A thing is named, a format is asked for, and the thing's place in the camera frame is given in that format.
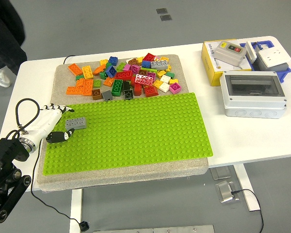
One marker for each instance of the yellow cardboard box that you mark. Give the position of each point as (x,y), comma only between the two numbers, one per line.
(208,65)

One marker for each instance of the white table leg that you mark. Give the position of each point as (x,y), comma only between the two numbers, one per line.
(242,177)
(76,211)

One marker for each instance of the grey electrical enclosure box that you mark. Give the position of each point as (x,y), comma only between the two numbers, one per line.
(252,106)

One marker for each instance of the dark grey toy brick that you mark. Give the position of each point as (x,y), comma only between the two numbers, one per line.
(107,95)

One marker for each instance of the orange toy brick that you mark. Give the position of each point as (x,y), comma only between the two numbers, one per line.
(88,87)
(109,81)
(75,69)
(99,69)
(74,90)
(80,83)

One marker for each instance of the flat metal floor plate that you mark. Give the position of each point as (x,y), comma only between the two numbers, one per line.
(220,173)

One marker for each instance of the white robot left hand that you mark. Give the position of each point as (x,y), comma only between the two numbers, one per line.
(44,121)

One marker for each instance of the dark floor plate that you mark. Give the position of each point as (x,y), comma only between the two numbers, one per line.
(161,11)
(165,17)

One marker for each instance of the grey-brown mat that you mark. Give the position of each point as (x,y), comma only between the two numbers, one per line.
(135,176)

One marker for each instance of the white toy brick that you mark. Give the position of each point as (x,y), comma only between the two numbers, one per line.
(165,78)
(164,87)

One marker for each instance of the yellow toy brick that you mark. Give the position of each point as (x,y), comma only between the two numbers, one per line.
(103,62)
(161,73)
(157,83)
(140,59)
(169,68)
(173,81)
(164,59)
(87,72)

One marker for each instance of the grey push-button switch box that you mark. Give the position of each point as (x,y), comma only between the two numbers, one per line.
(226,54)

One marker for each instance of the lime green toy brick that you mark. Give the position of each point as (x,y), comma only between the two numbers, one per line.
(149,70)
(121,66)
(96,83)

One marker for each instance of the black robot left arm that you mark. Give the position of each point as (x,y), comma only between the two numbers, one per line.
(7,150)

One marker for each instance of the magenta toy brick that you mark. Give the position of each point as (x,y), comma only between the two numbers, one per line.
(151,75)
(135,69)
(175,88)

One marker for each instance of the pink brick with white studs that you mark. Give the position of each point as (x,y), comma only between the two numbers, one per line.
(144,80)

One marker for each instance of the brown toy brick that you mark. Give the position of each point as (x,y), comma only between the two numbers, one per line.
(96,94)
(133,61)
(142,72)

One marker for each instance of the long metal floor plate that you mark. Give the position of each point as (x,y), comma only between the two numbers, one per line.
(155,229)

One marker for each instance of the pink toy brick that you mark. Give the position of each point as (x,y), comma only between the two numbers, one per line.
(127,67)

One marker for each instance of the green studded baseplate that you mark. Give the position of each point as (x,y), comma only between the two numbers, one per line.
(135,131)

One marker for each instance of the black toy brick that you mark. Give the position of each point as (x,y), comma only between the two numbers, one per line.
(126,85)
(128,94)

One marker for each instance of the blue plastic bin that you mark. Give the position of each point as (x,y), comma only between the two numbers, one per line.
(285,74)

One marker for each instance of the red toy brick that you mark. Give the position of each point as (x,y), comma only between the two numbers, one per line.
(150,91)
(123,75)
(149,57)
(137,89)

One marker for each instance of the metal floor socket cover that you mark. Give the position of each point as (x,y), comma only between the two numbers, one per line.
(226,193)

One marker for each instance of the person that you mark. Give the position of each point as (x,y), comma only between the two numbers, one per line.
(4,24)

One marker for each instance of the black plug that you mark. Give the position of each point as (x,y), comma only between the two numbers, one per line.
(84,225)

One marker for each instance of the blue toy brick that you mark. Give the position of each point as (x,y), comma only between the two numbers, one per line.
(146,64)
(113,60)
(110,71)

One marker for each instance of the white switch plate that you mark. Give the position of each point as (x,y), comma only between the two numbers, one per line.
(251,52)

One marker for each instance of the small white plastic part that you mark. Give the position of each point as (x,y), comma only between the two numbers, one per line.
(264,46)

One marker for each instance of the white wall socket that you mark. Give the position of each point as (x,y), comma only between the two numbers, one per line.
(272,57)

